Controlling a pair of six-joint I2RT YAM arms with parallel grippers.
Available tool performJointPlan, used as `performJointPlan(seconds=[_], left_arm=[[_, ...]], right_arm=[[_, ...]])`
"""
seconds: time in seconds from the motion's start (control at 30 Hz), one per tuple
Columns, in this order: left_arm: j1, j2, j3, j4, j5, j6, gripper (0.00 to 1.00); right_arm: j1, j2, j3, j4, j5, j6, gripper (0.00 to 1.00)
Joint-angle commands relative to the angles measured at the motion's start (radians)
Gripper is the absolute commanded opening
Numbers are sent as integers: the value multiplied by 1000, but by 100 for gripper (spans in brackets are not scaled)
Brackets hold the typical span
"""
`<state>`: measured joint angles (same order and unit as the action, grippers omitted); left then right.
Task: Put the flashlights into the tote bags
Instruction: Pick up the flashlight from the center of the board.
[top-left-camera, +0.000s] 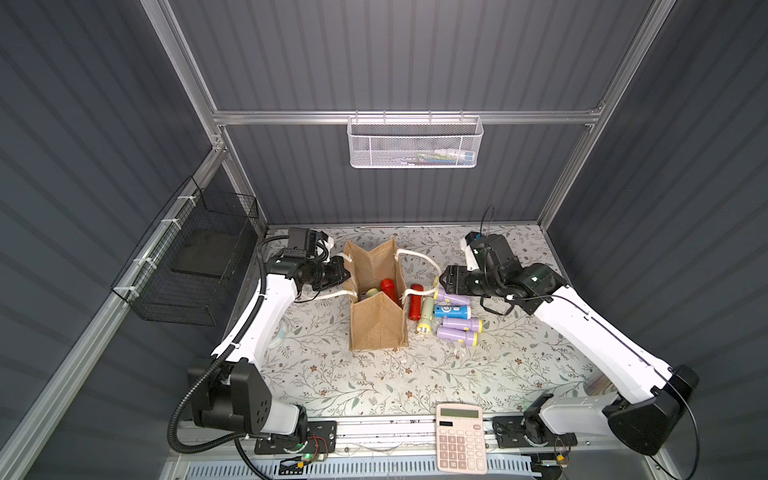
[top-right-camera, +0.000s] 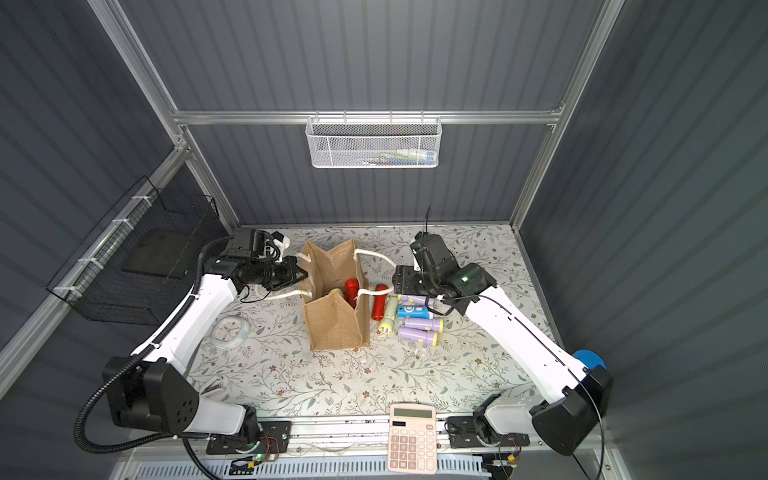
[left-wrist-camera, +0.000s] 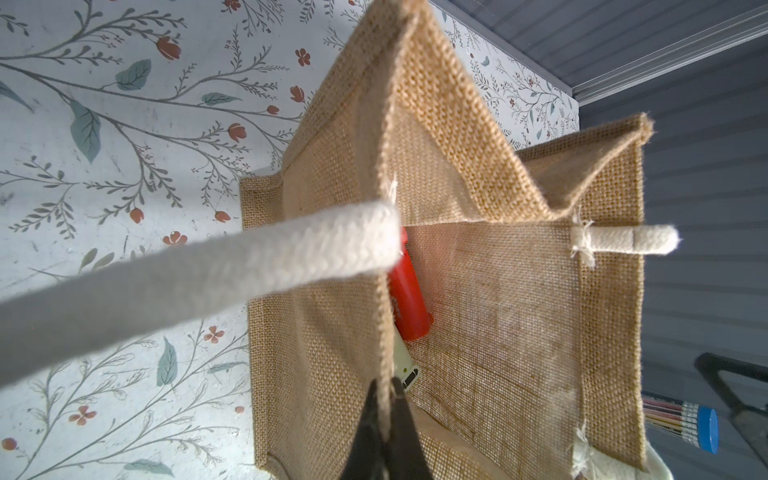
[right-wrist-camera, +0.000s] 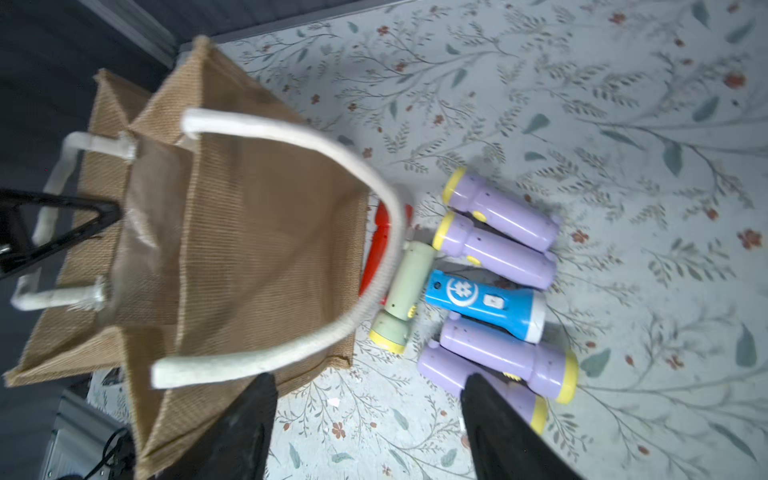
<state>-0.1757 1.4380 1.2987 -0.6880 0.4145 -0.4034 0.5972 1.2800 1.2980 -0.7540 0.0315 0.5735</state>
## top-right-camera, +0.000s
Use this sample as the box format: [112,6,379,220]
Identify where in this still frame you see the purple flashlight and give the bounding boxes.
[398,294,435,308]
[403,317,444,333]
[397,327,438,347]

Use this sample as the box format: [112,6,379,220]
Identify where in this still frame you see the red flashlight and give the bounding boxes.
[371,284,390,322]
[345,278,360,309]

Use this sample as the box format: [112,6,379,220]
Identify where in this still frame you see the brown jute tote bag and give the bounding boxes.
[287,239,391,351]

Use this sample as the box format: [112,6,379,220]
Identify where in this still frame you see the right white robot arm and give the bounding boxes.
[392,231,614,456]

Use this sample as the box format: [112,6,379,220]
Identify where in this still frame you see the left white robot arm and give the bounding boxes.
[103,256,308,443]

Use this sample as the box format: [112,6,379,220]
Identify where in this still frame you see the blue flashlight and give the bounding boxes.
[397,305,433,319]

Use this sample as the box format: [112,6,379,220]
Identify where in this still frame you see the clear tape roll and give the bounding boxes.
[210,316,251,350]

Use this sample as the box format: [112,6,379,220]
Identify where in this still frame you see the pink desk calculator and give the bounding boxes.
[386,403,437,475]

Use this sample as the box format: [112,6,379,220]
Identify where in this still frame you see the blue lid pencil tube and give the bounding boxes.
[572,349,606,369]

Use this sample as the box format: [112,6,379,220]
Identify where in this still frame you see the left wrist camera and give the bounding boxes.
[226,228,290,263]

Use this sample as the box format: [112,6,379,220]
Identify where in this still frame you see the markers in wall basket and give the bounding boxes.
[359,148,438,167]

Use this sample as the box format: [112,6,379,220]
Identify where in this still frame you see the black wire side basket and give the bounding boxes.
[46,177,226,326]

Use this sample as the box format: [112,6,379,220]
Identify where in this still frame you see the white wire wall basket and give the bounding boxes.
[305,117,443,169]

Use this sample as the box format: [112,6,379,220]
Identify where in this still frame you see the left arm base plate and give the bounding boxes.
[205,421,293,455]

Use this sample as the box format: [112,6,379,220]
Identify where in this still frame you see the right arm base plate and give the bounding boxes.
[444,416,530,449]

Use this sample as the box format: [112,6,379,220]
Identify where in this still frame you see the black corrugated cable hose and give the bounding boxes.
[73,236,241,480]

